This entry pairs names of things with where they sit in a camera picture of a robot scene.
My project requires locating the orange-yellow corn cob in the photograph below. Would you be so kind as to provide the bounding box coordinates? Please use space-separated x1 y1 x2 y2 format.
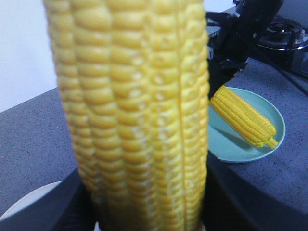
43 0 209 231

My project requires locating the distant white plate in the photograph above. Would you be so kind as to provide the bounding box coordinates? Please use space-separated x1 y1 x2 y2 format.
0 181 62 221

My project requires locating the black glass gas stove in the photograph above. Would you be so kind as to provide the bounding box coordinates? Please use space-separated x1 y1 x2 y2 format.
205 7 308 77

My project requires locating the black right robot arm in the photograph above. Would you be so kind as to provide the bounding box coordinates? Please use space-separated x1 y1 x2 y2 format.
206 0 283 98

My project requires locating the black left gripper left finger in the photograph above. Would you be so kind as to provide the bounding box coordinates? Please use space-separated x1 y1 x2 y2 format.
0 170 96 231

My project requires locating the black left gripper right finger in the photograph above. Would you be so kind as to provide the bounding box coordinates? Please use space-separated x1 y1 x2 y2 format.
202 153 308 231

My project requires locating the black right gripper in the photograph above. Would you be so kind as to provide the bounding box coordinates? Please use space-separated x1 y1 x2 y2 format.
208 14 255 99

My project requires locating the bright yellow corn cob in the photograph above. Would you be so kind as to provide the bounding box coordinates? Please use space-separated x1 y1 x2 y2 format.
209 85 278 149

